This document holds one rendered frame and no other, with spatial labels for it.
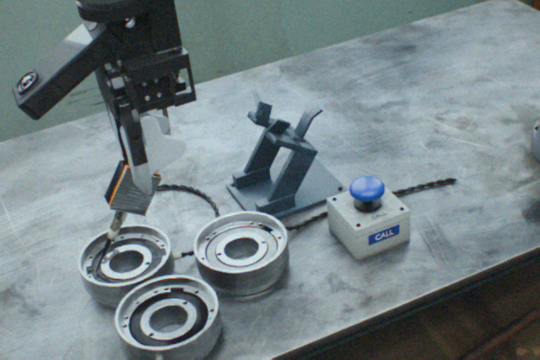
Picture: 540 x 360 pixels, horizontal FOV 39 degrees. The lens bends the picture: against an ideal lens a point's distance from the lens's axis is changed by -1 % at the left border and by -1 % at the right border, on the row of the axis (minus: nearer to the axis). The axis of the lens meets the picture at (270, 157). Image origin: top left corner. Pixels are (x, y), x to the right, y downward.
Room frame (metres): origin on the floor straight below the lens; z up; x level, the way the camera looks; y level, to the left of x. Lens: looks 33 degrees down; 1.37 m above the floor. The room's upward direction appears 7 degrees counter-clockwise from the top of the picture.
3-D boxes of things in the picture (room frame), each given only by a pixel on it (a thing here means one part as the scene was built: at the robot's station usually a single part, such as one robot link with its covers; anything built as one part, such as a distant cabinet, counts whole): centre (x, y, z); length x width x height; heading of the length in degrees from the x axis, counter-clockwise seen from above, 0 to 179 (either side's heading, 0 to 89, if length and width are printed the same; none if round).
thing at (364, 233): (0.69, -0.11, 0.82); 0.08 x 0.07 x 0.05; 110
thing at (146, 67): (0.68, 0.12, 1.07); 0.09 x 0.08 x 0.12; 111
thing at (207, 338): (0.56, 0.12, 0.82); 0.10 x 0.10 x 0.04
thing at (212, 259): (0.66, 0.04, 0.82); 0.08 x 0.08 x 0.02
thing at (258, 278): (0.66, 0.04, 0.82); 0.10 x 0.10 x 0.04
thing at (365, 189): (0.69, -0.10, 0.85); 0.04 x 0.04 x 0.05
